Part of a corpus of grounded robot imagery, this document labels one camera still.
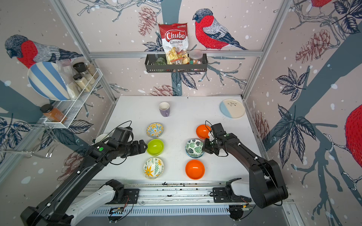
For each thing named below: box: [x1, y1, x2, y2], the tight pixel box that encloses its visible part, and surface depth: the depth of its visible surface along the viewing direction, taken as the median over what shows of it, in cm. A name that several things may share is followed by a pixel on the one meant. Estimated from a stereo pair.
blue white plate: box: [219, 98, 246, 119], surface depth 116 cm
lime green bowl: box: [147, 138, 165, 157], surface depth 91 cm
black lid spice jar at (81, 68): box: [72, 62, 96, 86], surface depth 81 cm
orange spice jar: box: [40, 104, 68, 124], surface depth 64 cm
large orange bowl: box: [185, 159, 206, 181], surface depth 81 cm
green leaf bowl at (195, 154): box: [185, 150, 205, 158], surface depth 88 cm
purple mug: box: [158, 101, 171, 118], surface depth 105 cm
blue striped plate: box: [27, 61, 70, 102], surface depth 68 cm
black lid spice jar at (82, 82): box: [72, 72, 93, 93], surface depth 79 cm
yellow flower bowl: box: [142, 156, 165, 180], surface depth 83 cm
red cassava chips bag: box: [158, 22, 190, 65], surface depth 84 cm
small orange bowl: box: [196, 124, 212, 140], surface depth 97 cm
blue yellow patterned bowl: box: [146, 122, 165, 138], surface depth 100 cm
